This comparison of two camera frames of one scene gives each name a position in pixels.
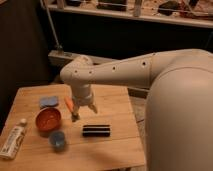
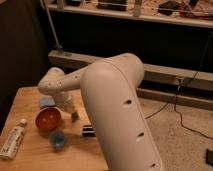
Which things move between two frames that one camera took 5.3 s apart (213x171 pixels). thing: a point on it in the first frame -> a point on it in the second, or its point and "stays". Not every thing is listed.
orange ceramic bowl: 47,120 stays
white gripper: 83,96 -> 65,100
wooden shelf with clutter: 197,13 stays
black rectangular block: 96,130 stays
